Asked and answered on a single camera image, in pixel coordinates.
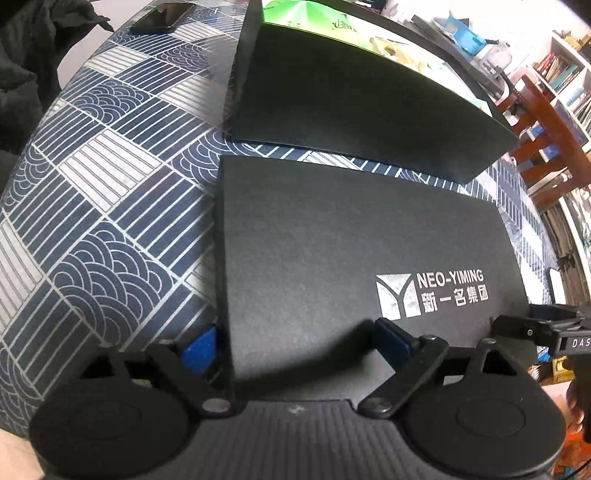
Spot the green snack packet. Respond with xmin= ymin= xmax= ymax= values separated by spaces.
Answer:
xmin=262 ymin=0 xmax=385 ymax=52

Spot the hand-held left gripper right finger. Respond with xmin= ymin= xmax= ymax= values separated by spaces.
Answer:
xmin=358 ymin=318 xmax=539 ymax=418

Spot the person's dark clothing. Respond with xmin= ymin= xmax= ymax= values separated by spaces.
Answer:
xmin=0 ymin=0 xmax=114 ymax=153

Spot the blue plastic basket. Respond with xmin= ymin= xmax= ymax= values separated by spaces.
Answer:
xmin=434 ymin=14 xmax=488 ymax=54

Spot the black box lid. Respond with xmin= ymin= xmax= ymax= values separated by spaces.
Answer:
xmin=215 ymin=154 xmax=539 ymax=403

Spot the black smartphone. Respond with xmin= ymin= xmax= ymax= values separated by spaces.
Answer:
xmin=129 ymin=2 xmax=197 ymax=33

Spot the black box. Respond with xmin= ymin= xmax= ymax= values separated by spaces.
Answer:
xmin=224 ymin=0 xmax=519 ymax=185

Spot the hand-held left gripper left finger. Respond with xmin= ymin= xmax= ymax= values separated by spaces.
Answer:
xmin=78 ymin=325 xmax=245 ymax=418

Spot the cream chips packet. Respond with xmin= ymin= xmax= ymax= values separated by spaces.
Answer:
xmin=372 ymin=39 xmax=430 ymax=71

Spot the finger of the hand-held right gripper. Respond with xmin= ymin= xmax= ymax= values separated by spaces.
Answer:
xmin=492 ymin=314 xmax=581 ymax=346

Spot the blue patterned desktop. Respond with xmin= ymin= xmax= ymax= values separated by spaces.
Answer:
xmin=0 ymin=0 xmax=571 ymax=441

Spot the light blue packet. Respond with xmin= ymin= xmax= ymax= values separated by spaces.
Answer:
xmin=416 ymin=60 xmax=493 ymax=114

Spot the white bookshelf with books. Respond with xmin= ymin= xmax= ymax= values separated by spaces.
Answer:
xmin=531 ymin=28 xmax=591 ymax=155

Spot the red-brown wooden chair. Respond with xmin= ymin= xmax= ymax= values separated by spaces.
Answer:
xmin=496 ymin=74 xmax=591 ymax=209

